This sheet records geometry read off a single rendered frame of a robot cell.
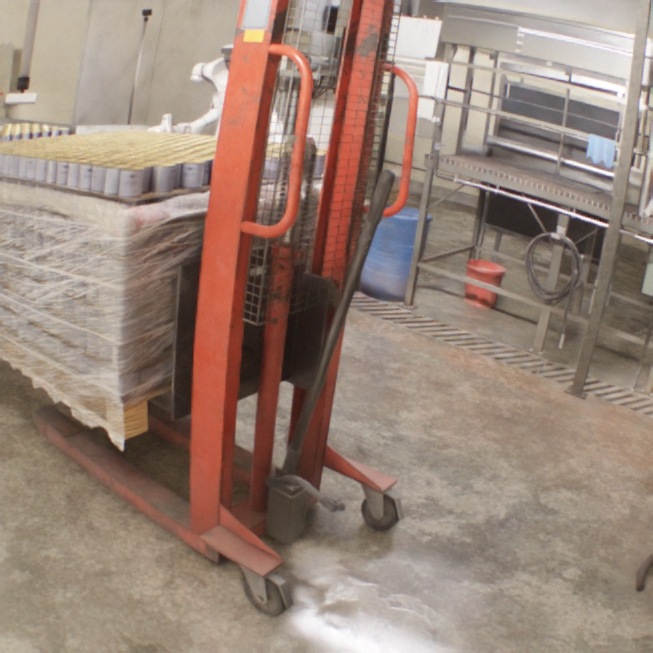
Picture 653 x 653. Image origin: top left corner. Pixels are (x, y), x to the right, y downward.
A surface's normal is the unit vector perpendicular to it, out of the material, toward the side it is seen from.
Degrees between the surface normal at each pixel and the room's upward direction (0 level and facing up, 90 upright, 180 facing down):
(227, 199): 90
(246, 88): 90
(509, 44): 90
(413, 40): 99
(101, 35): 90
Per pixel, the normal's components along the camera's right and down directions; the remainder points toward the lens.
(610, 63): -0.55, 0.22
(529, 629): 0.15, -0.93
